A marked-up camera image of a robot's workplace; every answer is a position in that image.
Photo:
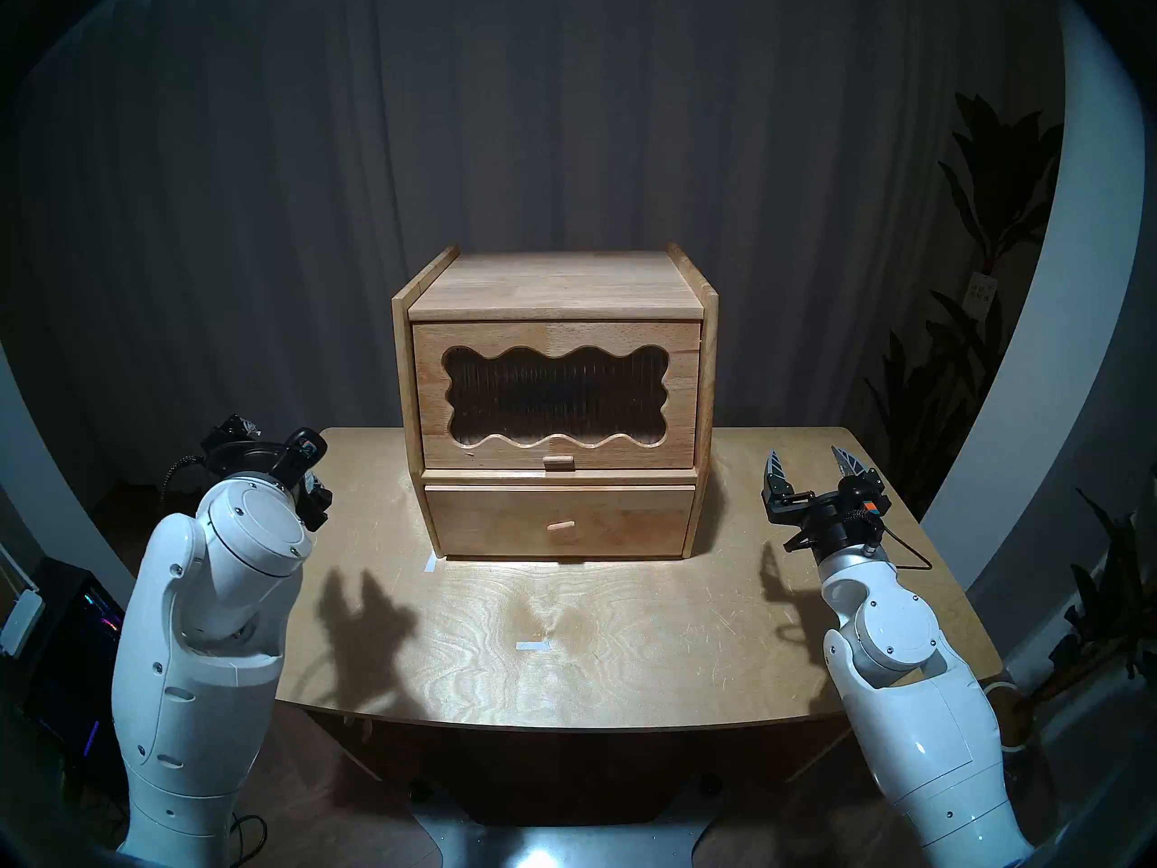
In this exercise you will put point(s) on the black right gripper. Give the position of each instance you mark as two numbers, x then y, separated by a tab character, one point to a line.
832	521

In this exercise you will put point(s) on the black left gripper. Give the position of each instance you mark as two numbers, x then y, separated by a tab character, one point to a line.
258	455

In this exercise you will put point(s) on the wooden flip door ribbed window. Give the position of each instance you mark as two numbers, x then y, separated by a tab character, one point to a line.
429	396

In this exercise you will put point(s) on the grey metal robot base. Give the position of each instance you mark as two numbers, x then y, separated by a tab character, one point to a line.
560	844

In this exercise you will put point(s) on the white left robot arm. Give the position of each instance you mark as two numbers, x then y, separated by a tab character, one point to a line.
208	649

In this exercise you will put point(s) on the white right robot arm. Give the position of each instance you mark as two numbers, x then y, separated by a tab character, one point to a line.
922	721

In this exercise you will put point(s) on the white paper plant tag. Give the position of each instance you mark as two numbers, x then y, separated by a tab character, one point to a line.
980	295

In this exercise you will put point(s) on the grey curtain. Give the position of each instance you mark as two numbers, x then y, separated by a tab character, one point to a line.
271	197

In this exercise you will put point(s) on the black computer tower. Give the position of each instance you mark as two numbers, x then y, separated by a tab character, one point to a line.
77	658

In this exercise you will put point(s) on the white round plant pot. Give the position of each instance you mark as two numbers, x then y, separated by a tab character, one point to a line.
1001	687

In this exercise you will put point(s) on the white box device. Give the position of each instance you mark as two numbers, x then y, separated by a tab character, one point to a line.
20	624

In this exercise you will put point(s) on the wooden cabinet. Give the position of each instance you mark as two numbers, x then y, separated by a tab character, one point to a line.
551	287

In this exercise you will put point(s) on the dark plant in white pot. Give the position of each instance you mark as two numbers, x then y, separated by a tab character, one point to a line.
1112	604

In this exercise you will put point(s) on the tall dark leafy plant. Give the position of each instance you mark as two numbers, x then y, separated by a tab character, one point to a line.
994	197

